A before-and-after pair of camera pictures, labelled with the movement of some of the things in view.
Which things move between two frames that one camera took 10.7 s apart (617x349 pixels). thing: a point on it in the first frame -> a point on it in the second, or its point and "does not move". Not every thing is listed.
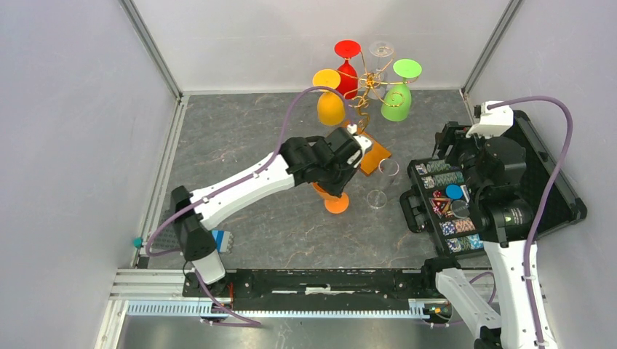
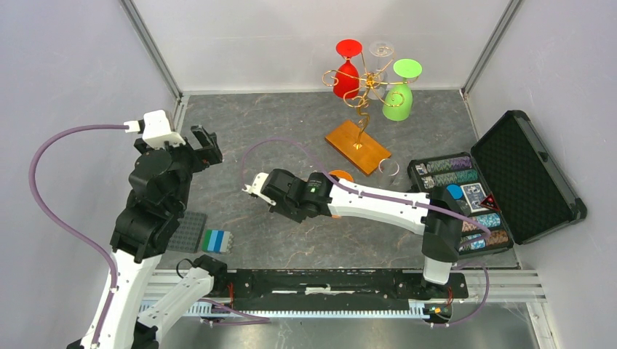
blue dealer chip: (454, 191) does not move
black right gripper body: (465, 150) -> (289, 211)
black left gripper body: (338, 177) -> (192, 160)
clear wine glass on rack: (377, 84) does not move
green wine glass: (397, 102) does not move
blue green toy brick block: (222, 239) does not move
